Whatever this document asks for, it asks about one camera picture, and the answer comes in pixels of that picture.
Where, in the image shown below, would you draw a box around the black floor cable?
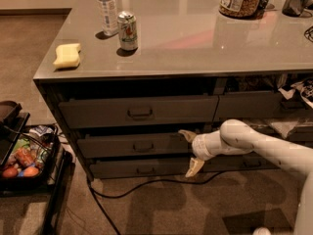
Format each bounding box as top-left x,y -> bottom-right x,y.
86,169 -> 229,235

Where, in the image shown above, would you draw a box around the yellow sponge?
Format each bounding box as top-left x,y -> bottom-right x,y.
53,43 -> 81,69

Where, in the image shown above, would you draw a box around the silver green soda can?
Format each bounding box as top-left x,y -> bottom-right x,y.
117,11 -> 138,51

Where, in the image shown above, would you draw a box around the snack packet in drawer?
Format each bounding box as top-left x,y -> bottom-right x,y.
279,78 -> 313,109

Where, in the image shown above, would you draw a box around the grey drawer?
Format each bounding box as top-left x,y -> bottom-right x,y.
90,157 -> 191,178
59,95 -> 218,128
214,91 -> 313,121
77,132 -> 189,159
201,152 -> 276,172
216,119 -> 313,155

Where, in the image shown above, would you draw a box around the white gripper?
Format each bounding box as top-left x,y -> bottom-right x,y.
179,129 -> 221,178

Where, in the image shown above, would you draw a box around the grey drawer cabinet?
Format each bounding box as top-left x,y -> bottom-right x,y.
34,0 -> 313,179

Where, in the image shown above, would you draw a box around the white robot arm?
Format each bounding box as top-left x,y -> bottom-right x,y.
179,119 -> 313,235

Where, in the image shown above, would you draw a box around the clear plastic water bottle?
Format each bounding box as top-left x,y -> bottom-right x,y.
97,0 -> 118,36

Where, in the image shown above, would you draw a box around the plastic bags in drawer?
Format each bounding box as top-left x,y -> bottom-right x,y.
244,117 -> 313,139

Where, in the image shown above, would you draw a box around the black basket of groceries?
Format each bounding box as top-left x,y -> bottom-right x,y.
0,125 -> 60,189

